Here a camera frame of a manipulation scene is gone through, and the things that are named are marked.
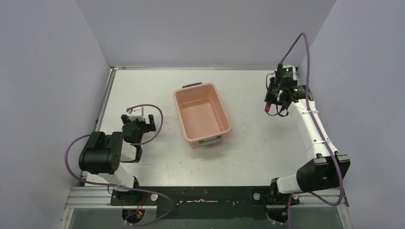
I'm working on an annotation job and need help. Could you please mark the aluminium front rail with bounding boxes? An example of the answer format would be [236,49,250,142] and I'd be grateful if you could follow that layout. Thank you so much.
[64,185,349,210]

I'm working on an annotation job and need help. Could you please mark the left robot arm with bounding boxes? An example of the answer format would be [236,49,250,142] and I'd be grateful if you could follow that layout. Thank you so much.
[78,114,156,206]

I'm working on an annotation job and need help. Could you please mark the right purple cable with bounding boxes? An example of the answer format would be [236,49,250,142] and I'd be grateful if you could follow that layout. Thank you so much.
[278,32,345,229]

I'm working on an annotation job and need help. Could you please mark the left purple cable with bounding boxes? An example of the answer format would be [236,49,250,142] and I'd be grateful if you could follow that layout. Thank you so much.
[64,104,176,228]

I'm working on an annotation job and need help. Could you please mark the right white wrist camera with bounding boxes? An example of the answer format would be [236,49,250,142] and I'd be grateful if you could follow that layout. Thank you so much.
[282,64,297,81]

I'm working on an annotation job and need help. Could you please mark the purple cable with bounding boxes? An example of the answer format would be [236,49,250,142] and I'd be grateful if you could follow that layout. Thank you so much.
[64,104,176,228]
[278,32,345,229]

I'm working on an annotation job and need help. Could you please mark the pink plastic bin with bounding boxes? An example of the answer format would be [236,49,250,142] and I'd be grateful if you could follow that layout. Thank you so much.
[173,82,232,149]

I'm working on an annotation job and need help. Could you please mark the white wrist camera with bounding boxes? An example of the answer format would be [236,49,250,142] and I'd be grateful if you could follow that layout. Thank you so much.
[127,106,145,122]
[282,64,297,81]

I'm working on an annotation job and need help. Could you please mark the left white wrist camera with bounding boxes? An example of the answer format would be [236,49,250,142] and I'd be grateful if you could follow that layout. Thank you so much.
[127,106,145,122]

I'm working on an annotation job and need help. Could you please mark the red handled screwdriver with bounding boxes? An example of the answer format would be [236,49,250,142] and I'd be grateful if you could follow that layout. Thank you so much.
[265,102,271,112]

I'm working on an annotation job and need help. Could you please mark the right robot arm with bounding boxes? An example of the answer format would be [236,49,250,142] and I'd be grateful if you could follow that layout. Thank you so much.
[264,64,351,205]

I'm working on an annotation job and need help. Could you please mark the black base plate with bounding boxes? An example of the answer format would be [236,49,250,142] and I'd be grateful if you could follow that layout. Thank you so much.
[110,186,300,223]

